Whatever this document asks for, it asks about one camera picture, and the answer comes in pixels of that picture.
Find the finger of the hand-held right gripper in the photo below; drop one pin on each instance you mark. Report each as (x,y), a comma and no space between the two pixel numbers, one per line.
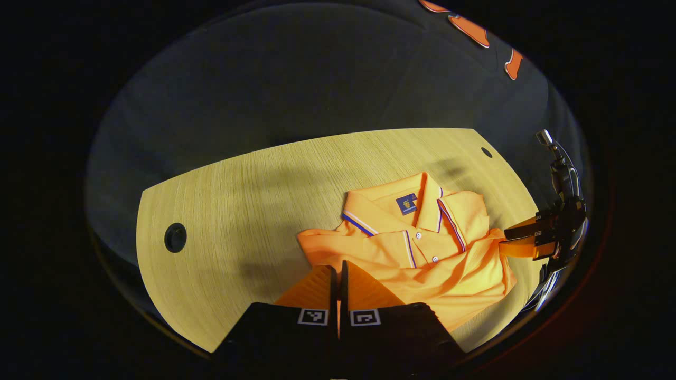
(528,227)
(523,248)

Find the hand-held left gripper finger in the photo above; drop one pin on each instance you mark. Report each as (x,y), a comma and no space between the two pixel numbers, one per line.
(334,295)
(343,295)

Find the orange T-shirt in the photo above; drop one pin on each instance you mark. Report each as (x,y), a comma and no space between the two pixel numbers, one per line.
(449,264)

